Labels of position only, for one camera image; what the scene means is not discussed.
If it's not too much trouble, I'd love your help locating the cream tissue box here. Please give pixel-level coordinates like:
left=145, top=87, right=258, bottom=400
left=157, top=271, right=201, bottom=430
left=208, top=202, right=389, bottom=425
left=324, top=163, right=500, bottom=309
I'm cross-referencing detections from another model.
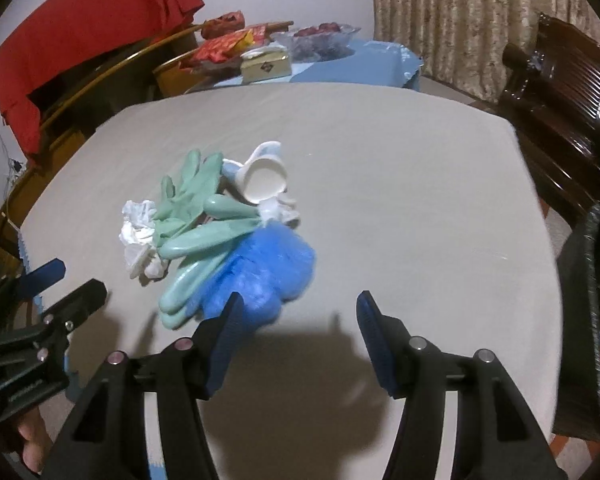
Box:
left=240, top=46, right=293, bottom=84

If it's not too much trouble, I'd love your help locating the beige patterned curtain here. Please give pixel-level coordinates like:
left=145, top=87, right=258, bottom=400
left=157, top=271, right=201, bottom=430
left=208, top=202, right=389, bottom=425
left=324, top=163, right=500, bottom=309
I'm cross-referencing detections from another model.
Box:
left=370, top=0, right=591, bottom=106

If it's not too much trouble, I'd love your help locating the bin with black bag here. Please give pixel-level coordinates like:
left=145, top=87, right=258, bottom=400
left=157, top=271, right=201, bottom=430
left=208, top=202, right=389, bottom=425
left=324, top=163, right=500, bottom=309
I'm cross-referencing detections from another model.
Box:
left=552, top=200, right=600, bottom=436

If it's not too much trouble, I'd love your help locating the glass fruit bowl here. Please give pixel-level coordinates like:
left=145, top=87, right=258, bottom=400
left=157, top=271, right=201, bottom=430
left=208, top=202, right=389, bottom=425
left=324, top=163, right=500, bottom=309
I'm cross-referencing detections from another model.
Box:
left=270, top=22, right=361, bottom=62

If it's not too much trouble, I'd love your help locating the squashed white paper cup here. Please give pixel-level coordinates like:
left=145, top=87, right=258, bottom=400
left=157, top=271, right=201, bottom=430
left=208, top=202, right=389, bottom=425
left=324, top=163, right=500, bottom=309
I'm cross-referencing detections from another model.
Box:
left=222, top=141, right=284, bottom=193

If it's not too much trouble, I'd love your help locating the blue fuzzy cloth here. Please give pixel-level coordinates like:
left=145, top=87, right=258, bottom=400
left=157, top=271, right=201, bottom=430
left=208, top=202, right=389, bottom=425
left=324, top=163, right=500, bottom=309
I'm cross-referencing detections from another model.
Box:
left=187, top=225, right=317, bottom=333

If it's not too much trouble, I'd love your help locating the red cloth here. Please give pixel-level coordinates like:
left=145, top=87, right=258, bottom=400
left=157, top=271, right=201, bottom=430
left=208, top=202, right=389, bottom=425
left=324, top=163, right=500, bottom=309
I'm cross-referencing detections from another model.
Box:
left=0, top=0, right=206, bottom=166

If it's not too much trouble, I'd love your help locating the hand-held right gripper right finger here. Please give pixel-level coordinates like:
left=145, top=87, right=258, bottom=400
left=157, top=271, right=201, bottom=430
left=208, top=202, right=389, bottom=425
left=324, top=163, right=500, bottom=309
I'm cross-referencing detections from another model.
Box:
left=356, top=290, right=567, bottom=480

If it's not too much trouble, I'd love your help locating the red plastic bag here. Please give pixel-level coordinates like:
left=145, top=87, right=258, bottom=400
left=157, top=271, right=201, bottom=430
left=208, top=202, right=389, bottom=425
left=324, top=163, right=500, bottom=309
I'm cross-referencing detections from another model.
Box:
left=201, top=11, right=245, bottom=39

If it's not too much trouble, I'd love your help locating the yellow snack packet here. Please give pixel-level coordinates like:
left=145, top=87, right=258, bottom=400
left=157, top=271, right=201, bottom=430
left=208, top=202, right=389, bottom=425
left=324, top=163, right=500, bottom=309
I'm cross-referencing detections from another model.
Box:
left=240, top=26, right=272, bottom=47

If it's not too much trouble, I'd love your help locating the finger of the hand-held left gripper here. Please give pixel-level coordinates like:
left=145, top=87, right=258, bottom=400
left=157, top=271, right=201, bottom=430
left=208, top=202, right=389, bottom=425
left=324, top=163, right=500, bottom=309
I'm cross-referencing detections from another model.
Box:
left=30, top=280, right=108, bottom=361
left=10, top=258, right=67, bottom=311

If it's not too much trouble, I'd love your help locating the beige tablecloth with blue trim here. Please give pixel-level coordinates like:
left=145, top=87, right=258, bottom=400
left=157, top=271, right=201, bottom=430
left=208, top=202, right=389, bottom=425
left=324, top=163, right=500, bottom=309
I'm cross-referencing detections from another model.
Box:
left=17, top=82, right=576, bottom=480

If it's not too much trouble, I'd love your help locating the person's left hand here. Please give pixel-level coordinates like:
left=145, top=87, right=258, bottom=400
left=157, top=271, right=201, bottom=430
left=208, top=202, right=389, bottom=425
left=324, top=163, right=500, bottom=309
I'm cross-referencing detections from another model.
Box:
left=17, top=407, right=48, bottom=475

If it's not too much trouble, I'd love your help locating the white paper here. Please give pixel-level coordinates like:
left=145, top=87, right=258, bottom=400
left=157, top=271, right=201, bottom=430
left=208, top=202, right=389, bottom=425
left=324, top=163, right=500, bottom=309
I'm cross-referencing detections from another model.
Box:
left=257, top=195, right=301, bottom=228

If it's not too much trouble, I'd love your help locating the red patterned snack bag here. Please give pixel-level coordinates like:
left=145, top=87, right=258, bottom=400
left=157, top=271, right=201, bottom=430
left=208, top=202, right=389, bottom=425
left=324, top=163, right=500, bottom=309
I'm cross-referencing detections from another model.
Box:
left=180, top=27, right=261, bottom=72

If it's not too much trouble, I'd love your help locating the wooden television cabinet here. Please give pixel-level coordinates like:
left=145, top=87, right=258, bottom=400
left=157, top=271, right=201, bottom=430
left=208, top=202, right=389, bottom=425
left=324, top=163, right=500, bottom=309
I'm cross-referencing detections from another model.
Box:
left=0, top=20, right=296, bottom=281

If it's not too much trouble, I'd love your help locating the dark wooden armchair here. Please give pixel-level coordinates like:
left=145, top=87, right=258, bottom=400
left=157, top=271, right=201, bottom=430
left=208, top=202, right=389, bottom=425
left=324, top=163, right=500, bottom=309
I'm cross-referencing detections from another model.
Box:
left=467, top=12, right=600, bottom=223

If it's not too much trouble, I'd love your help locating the green rubber glove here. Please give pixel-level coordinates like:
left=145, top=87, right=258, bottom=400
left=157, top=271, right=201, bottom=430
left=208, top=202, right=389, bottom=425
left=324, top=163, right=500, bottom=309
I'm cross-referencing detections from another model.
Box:
left=157, top=194, right=263, bottom=331
left=152, top=149, right=226, bottom=241

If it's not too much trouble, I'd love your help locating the white tissue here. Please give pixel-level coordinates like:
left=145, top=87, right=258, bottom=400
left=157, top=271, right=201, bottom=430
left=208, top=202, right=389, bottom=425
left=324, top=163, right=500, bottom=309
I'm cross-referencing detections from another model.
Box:
left=125, top=242, right=167, bottom=281
left=120, top=200, right=157, bottom=246

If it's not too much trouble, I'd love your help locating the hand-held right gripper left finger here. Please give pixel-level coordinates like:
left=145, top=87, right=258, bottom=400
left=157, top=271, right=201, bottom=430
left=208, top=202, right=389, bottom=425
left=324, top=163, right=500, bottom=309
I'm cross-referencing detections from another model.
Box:
left=42, top=291, right=246, bottom=480

